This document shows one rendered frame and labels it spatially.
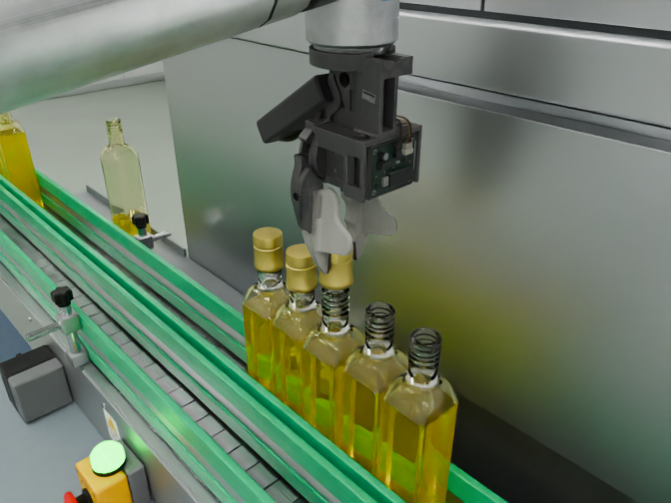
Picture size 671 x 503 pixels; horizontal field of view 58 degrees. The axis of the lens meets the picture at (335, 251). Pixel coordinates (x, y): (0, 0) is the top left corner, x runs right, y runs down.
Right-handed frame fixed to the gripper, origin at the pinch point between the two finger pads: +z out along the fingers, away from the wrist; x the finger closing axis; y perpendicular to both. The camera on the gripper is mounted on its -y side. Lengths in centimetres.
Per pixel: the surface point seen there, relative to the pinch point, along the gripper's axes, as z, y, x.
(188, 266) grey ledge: 30, -56, 12
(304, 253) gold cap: 2.3, -5.0, 0.0
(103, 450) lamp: 32.9, -24.7, -19.6
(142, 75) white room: 111, -580, 252
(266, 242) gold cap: 2.6, -10.4, -1.0
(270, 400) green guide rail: 22.0, -7.3, -4.1
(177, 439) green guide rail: 27.4, -14.5, -13.5
